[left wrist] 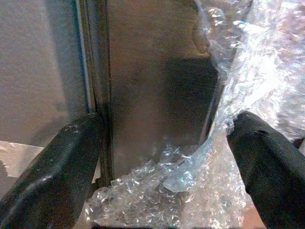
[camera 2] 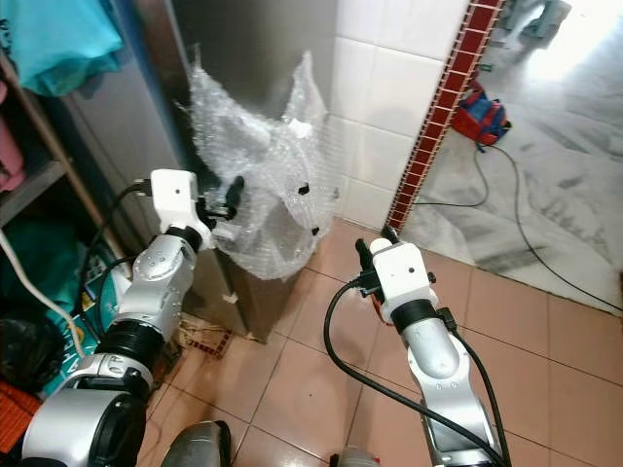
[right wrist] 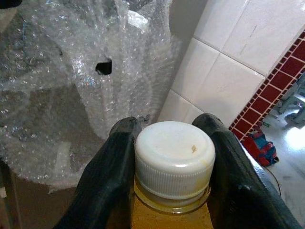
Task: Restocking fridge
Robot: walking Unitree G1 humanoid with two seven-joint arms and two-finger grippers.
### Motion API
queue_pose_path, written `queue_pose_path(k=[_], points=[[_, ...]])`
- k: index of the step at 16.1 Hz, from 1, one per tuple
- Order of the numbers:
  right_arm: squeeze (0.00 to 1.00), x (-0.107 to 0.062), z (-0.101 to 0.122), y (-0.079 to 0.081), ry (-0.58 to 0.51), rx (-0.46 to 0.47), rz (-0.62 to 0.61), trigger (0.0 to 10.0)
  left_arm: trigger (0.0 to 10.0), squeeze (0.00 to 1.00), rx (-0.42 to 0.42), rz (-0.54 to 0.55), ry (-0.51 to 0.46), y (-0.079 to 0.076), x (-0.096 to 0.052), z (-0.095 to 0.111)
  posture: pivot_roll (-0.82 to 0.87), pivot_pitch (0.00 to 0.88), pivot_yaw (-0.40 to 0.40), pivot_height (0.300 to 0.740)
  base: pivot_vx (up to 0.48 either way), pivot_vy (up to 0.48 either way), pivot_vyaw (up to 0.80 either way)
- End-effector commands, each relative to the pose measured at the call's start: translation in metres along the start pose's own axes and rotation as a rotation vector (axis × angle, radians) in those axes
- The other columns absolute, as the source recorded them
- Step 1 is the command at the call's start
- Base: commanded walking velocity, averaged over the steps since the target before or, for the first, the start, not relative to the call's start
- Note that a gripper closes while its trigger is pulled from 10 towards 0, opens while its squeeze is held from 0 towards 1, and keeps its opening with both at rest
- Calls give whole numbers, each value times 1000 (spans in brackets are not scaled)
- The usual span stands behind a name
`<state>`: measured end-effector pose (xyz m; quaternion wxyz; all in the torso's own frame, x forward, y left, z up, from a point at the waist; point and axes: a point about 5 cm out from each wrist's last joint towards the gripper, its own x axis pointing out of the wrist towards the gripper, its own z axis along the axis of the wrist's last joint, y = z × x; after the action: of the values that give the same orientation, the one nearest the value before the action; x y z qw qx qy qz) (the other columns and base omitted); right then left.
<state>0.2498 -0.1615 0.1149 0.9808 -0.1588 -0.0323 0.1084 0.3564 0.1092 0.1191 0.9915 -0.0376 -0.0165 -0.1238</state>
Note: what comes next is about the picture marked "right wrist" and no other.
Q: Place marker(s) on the red tiled wall edge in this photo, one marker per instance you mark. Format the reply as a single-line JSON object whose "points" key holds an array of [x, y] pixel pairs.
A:
{"points": [[269, 95]]}

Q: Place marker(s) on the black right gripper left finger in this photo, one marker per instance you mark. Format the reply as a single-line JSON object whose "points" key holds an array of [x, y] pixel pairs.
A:
{"points": [[107, 181]]}

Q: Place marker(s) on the red and blue backpack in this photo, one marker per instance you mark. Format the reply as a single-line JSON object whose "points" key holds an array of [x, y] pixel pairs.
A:
{"points": [[259, 148]]}

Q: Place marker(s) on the orange juice bottle white cap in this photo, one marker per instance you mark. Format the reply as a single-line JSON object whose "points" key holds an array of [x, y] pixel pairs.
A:
{"points": [[174, 148]]}

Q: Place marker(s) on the clear bubble wrap sheet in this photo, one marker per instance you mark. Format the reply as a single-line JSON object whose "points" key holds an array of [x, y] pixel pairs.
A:
{"points": [[71, 59]]}

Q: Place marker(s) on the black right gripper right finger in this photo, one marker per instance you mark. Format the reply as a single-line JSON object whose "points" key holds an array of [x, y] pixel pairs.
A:
{"points": [[238, 190]]}

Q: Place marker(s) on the brown box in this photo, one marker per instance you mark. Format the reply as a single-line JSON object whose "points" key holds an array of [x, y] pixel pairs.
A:
{"points": [[47, 210]]}

